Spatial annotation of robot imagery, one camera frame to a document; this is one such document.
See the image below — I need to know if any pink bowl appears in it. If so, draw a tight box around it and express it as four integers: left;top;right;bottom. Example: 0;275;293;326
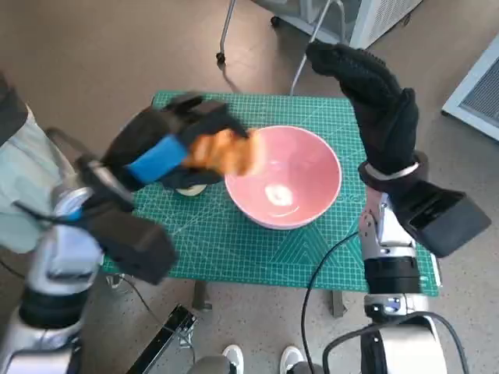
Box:
224;125;343;230

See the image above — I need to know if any person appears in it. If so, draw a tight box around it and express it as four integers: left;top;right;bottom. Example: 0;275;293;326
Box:
0;69;79;254

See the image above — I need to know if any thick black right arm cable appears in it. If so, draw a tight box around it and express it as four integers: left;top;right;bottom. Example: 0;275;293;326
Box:
322;313;469;374

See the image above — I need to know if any pale round toy bread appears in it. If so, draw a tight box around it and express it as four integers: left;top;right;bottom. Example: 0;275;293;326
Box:
175;185;207;197

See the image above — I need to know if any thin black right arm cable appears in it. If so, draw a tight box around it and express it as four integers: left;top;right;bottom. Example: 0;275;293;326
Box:
302;231;362;374

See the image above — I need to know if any black silver metal rail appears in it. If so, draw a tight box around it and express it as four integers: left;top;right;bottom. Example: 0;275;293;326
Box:
126;304;198;374

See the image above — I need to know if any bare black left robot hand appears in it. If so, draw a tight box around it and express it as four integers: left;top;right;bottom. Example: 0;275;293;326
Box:
101;92;250;192

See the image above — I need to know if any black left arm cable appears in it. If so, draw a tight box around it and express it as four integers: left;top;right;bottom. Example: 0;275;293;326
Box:
13;127;94;229

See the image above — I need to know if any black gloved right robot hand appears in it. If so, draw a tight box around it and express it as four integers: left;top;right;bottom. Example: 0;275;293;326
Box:
306;42;420;178

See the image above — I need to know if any white vent unit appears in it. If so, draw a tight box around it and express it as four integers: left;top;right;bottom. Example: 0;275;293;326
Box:
441;38;499;141

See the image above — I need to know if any green cutting mat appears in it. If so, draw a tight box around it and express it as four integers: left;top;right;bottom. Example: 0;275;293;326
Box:
101;90;444;295

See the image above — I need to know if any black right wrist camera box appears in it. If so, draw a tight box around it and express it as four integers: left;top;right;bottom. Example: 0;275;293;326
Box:
389;186;492;259

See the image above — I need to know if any thin black floor cable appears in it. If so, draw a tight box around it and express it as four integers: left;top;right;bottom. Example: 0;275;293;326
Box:
116;274;196;363

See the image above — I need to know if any orange toasted toy bread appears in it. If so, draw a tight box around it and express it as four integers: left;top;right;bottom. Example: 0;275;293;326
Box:
182;128;266;176

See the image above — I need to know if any white shoe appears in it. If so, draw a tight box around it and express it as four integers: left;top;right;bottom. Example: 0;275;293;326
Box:
280;344;303;374
221;343;245;374

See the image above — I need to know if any grey metal chair frame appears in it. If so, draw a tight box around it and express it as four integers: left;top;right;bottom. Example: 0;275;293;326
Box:
216;0;346;97

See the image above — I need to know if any white appliance with grille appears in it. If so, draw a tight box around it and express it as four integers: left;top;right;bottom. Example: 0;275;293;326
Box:
253;0;424;50

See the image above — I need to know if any grey metal table leg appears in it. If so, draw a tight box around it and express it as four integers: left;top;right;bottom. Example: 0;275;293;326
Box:
331;290;345;317
193;280;214;311

